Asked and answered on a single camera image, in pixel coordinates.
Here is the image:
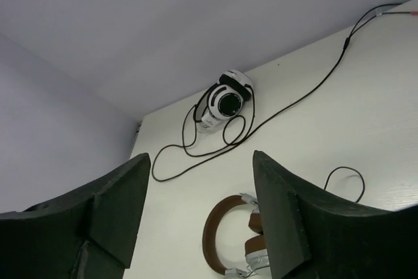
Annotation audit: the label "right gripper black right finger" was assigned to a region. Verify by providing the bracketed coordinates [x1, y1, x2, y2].
[253, 151, 417, 278]

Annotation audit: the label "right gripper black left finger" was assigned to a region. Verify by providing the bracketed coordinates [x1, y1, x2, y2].
[1, 153, 151, 278]

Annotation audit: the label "brown silver headphones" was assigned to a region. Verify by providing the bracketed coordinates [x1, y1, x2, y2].
[202, 193, 272, 278]

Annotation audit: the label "thin cable of brown headphones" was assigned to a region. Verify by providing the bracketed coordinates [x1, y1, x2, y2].
[323, 166, 366, 203]

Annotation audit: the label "white black headphones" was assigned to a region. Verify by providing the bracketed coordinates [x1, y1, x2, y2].
[193, 69, 253, 132]

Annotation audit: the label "black cable of white headphones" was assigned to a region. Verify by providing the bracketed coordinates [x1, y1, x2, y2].
[152, 3, 418, 182]

